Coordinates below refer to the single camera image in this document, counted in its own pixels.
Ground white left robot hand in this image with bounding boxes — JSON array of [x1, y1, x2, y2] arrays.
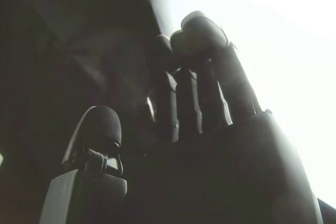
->
[[39, 10, 323, 224]]

